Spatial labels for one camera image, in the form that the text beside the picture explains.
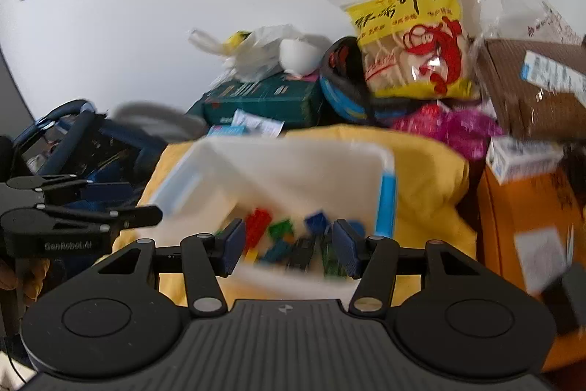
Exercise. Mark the yellow brick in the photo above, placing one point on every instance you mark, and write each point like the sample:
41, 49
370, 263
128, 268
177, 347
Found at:
251, 255

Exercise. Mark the orange long box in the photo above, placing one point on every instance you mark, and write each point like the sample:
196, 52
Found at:
533, 235

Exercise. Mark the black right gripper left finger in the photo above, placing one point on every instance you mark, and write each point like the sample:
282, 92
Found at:
201, 258

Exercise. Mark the green lego brick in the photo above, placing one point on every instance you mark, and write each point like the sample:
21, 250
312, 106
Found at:
281, 229

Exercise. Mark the black toy car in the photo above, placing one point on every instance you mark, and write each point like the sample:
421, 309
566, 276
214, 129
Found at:
302, 254

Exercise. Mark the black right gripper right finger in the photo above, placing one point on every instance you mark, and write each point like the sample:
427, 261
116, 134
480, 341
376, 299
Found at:
375, 261

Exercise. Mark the white ball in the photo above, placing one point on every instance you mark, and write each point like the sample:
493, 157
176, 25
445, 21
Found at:
299, 57

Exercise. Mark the white plastic bag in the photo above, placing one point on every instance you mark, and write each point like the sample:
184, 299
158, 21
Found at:
251, 56

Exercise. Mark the magenta bag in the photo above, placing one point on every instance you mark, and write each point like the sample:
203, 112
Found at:
466, 131

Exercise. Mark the dark green box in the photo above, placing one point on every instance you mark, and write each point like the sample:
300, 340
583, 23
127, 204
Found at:
296, 103

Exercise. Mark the yellow snack bag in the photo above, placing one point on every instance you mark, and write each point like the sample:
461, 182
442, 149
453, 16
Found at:
412, 48

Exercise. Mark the blue black headphones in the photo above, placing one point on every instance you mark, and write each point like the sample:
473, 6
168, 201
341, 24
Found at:
345, 88

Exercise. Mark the red transparent long brick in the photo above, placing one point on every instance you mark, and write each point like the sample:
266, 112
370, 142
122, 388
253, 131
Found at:
256, 224

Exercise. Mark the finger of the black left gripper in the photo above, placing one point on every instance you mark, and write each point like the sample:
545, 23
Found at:
58, 190
42, 217

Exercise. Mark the brown paper package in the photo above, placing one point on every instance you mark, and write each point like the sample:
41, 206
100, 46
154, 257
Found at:
525, 110

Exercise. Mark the blue round block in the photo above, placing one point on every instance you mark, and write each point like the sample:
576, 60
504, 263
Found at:
358, 227

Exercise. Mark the white plastic bin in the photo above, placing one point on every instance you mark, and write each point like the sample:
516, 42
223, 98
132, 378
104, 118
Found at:
221, 177

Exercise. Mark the yellow cloth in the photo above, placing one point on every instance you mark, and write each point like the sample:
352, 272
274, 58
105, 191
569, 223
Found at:
430, 181

